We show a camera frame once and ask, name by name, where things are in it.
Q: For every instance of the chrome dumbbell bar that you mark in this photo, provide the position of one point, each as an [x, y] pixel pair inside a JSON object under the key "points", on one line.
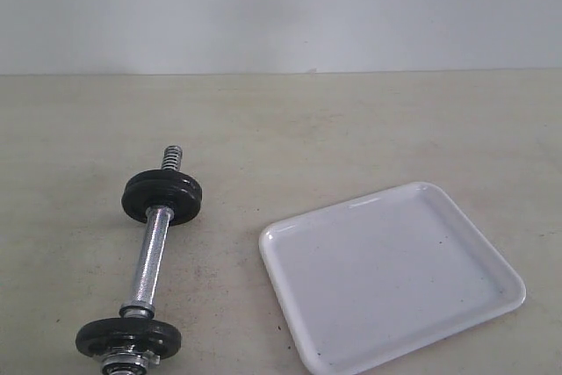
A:
{"points": [[141, 299]]}

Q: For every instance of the black weight plate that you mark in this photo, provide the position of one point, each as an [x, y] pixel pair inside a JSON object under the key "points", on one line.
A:
{"points": [[164, 179], [99, 337]]}

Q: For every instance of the black weight plate far end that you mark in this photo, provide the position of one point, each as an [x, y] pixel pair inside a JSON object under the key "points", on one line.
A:
{"points": [[183, 205]]}

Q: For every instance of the white plastic tray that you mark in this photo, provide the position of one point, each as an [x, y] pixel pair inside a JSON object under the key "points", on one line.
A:
{"points": [[371, 279]]}

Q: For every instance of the chrome spinlock collar nut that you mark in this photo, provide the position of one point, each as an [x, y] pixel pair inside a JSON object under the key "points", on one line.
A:
{"points": [[127, 362]]}

